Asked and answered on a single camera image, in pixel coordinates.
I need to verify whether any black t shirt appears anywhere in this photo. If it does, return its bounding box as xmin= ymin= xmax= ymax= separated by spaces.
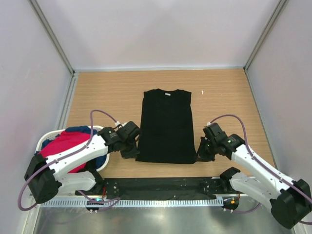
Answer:
xmin=136 ymin=89 xmax=196 ymax=164

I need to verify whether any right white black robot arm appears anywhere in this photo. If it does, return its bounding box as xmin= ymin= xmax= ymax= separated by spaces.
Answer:
xmin=197 ymin=123 xmax=312 ymax=229

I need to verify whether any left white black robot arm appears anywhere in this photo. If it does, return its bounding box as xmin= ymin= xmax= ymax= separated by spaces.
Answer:
xmin=24 ymin=121 xmax=141 ymax=204

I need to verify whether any blue t shirt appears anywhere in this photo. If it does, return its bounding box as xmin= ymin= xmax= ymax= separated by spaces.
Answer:
xmin=40 ymin=125 xmax=109 ymax=169

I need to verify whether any pink t shirt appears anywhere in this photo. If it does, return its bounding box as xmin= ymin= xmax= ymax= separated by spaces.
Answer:
xmin=35 ymin=126 xmax=91 ymax=157

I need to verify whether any white perforated laundry basket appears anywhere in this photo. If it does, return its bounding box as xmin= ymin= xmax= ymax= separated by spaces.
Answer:
xmin=36 ymin=125 xmax=110 ymax=173

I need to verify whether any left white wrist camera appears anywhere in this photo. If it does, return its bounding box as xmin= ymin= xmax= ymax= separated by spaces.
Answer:
xmin=115 ymin=121 xmax=123 ymax=128

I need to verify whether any slotted grey cable duct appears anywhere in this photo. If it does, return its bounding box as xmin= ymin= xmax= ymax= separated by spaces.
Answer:
xmin=41 ymin=197 xmax=224 ymax=208

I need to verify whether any left aluminium frame post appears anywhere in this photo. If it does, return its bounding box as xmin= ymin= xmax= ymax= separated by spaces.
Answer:
xmin=28 ymin=0 xmax=76 ymax=74

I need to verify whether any aluminium frame post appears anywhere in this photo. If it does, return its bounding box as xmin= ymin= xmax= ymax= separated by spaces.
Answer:
xmin=28 ymin=0 xmax=76 ymax=74
xmin=244 ymin=0 xmax=290 ymax=70

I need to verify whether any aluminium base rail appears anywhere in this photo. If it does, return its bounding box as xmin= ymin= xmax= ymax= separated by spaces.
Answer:
xmin=29 ymin=176 xmax=269 ymax=198

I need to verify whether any right aluminium frame post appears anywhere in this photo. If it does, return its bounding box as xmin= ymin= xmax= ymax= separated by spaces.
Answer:
xmin=244 ymin=0 xmax=290 ymax=70

